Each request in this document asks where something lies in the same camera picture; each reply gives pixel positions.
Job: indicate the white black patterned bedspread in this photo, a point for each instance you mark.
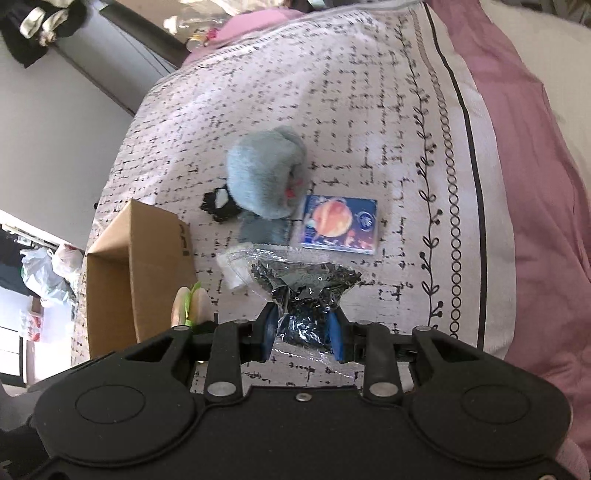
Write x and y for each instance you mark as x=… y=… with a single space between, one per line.
x=389 y=111

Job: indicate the blue denim cloth piece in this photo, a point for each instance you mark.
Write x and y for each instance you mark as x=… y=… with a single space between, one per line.
x=257 y=230

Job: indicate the white plastic bags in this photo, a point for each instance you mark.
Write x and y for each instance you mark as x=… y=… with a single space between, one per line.
x=53 y=275

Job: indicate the white tissue packet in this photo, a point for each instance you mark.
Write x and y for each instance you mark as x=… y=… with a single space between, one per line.
x=235 y=269

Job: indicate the light blue plush toy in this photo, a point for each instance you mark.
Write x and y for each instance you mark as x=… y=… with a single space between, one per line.
x=267 y=172

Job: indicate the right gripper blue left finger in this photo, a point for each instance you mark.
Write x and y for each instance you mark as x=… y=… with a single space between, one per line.
x=265 y=328

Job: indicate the black white hair scrunchie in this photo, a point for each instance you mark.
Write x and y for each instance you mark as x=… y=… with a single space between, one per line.
x=220 y=205

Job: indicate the orange watermelon squishy toy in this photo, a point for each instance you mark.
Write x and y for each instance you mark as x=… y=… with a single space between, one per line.
x=191 y=307

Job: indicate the brown cardboard box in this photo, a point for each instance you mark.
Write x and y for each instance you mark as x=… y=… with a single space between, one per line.
x=133 y=272

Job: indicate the clear bag of black items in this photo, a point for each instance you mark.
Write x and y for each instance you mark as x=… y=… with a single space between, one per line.
x=305 y=286

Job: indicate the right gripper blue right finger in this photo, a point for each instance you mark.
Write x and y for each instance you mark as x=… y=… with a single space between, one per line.
x=335 y=325

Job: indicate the pink bed sheet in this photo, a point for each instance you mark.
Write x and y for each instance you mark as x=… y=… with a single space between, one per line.
x=546 y=199

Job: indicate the dark hanging clothes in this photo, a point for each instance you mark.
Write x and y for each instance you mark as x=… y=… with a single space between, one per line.
x=30 y=27

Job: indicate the blue planet tissue pack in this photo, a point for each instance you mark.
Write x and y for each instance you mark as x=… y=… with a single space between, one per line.
x=340 y=224

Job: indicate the white fluffy blanket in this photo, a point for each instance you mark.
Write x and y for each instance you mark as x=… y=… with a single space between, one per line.
x=557 y=52

